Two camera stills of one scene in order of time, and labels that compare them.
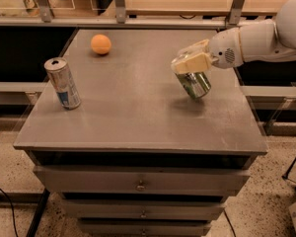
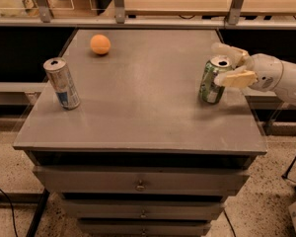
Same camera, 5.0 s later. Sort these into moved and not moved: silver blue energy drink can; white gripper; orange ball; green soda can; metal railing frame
Moved: green soda can; white gripper
Not moved: orange ball; silver blue energy drink can; metal railing frame
